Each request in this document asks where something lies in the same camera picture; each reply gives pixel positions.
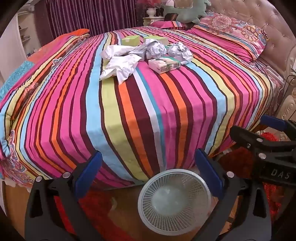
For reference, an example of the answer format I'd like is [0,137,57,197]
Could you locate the green printed tissue pack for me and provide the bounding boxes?
[148,56,181,75]

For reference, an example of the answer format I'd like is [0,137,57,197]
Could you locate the paper ball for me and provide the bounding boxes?
[145,39,167,60]
[167,42,194,65]

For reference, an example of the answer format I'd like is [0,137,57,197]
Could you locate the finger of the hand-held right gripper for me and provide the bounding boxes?
[228,126,296,151]
[260,115,296,140]

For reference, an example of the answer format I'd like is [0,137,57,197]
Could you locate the red rug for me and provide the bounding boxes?
[53,130,296,241]

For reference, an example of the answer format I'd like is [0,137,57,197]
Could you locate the white mesh wastebasket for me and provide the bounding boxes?
[138,169,212,238]

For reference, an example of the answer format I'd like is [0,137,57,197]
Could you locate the white wardrobe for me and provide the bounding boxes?
[13,10,47,61]

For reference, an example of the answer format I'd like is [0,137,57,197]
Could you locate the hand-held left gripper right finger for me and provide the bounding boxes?
[194,148,272,241]

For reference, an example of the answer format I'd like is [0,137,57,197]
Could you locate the green box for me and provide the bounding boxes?
[143,36,169,46]
[121,36,140,46]

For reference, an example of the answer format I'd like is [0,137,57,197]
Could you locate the purple curtain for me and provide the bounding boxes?
[35,0,137,40]

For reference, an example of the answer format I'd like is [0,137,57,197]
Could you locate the cream carved nightstand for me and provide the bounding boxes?
[143,16,167,27]
[275,76,296,121]

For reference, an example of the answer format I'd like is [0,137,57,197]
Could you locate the red flowers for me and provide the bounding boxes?
[136,0,167,10]

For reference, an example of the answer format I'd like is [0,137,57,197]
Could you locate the colourful striped bedsheet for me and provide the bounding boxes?
[0,25,285,189]

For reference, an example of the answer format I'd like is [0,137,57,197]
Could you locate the beige tufted headboard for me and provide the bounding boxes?
[207,0,296,80]

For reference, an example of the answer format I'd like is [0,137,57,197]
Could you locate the pink striped pillow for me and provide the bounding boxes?
[150,20,193,29]

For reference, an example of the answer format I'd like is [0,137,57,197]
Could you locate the green plush toy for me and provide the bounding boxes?
[162,0,211,24]

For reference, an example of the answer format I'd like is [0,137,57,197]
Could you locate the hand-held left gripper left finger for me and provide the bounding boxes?
[24,151,104,241]

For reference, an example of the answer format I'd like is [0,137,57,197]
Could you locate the pink floral pillow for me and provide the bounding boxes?
[192,12,270,62]

